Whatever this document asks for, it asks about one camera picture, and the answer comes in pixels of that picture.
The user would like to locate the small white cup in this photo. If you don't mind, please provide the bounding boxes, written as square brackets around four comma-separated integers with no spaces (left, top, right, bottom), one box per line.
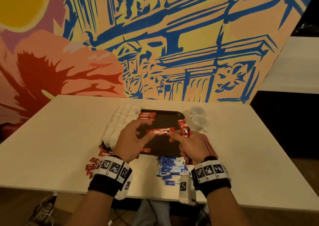
[191,115,208,130]
[189,106,206,116]

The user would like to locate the bundle of red stir sticks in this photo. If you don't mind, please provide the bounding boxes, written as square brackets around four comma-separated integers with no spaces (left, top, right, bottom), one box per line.
[202,134,219,159]

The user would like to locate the row of tea bags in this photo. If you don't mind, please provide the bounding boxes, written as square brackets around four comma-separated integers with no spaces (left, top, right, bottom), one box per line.
[102,104,143,150]

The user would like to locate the person's right hand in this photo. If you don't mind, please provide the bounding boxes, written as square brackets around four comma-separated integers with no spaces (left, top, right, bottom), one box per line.
[168,129,212,165]

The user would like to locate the pile of red Nescafe sachets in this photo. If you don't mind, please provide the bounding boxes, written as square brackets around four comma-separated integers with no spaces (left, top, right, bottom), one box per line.
[85,143,113,178]

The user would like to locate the pile of blue sugar sachets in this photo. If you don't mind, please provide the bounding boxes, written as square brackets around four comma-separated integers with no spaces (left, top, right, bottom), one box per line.
[157,156,190,186]

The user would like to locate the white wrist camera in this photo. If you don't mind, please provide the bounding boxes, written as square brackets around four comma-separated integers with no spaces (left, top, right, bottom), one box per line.
[178,172,196,204]
[116,176,133,200]

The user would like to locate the dark brown tray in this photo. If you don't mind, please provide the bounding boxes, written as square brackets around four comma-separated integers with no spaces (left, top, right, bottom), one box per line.
[134,109,187,157]

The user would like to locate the black right wristband with markers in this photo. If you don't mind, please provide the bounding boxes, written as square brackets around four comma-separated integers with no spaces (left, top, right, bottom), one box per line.
[191,156,232,198]

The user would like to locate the black wristband with markers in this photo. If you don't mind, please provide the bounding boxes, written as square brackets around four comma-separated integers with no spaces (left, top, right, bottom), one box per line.
[88,155,133,198]
[191,156,232,198]

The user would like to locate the person's left hand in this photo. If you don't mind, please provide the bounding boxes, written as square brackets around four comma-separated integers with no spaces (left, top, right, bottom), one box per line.
[111,119,154,164]

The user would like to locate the black left wristband with markers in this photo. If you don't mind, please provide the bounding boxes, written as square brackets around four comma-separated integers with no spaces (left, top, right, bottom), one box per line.
[88,155,133,198]

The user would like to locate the person's left forearm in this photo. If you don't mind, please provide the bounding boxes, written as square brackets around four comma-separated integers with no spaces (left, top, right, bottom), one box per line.
[65,186,113,226]

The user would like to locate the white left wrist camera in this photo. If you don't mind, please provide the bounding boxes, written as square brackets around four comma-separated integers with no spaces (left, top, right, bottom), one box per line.
[116,176,133,200]

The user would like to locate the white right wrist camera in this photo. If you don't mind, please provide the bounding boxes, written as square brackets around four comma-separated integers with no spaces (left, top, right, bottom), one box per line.
[178,172,196,204]

